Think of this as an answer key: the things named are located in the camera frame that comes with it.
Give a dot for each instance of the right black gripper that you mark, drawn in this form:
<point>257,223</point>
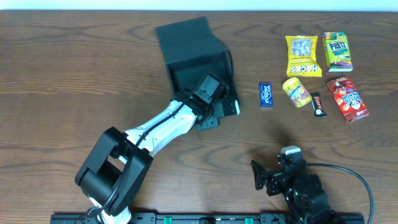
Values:
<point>270,180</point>

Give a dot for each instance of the black gift box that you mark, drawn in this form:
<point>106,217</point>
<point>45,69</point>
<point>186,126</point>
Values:
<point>191,51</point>

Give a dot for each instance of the yellow Hacks candy bag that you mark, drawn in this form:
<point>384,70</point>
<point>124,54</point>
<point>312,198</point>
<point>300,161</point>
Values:
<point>301,54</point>

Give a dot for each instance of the red Hello Panda box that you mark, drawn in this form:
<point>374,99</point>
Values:
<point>347,98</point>

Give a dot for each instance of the green Pretz snack box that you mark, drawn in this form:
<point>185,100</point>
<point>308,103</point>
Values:
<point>337,53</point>

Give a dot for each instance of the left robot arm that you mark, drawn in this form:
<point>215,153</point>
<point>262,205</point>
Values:
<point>114,170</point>

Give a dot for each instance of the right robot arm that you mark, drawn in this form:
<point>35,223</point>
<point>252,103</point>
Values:
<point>302,191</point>

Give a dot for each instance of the blue Eclipse mint tin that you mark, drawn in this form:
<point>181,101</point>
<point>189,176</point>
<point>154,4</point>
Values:
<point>265,95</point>

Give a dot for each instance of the black Mars chocolate bar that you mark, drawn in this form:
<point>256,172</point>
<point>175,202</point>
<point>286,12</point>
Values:
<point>319,112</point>

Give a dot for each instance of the yellow Mentos gum bottle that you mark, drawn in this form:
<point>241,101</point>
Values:
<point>296,91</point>

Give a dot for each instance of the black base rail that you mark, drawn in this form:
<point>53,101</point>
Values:
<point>151,218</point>

